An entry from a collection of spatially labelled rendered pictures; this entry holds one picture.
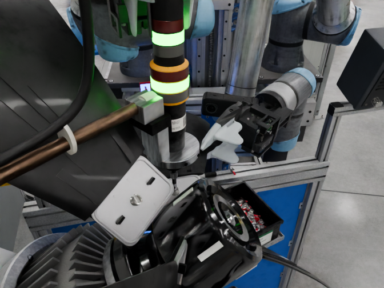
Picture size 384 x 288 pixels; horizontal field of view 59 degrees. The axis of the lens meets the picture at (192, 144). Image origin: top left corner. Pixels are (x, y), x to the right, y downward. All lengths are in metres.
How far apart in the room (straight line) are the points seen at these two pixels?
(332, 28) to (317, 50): 1.65
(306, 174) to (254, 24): 0.53
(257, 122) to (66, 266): 0.39
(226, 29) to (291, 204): 0.64
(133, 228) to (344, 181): 2.14
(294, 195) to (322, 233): 0.91
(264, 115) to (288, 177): 0.49
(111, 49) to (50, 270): 0.37
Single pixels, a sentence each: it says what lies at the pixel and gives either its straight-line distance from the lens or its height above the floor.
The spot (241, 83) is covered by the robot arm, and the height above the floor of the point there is 1.17.
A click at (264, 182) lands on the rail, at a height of 0.82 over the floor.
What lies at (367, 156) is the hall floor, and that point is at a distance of 2.75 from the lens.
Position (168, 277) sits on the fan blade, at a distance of 0.28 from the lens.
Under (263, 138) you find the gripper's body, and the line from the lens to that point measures 0.65.
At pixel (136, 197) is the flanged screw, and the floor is 1.26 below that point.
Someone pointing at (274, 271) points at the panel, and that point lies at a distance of 1.54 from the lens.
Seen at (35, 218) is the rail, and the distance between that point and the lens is 1.02.
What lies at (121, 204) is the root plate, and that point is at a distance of 0.39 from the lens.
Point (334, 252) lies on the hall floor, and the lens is 2.03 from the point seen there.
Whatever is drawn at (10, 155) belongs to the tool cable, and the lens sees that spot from 0.31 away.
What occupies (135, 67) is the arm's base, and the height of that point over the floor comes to 1.07.
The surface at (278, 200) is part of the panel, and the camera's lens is 1.19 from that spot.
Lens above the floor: 1.54
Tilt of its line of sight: 37 degrees down
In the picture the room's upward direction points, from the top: straight up
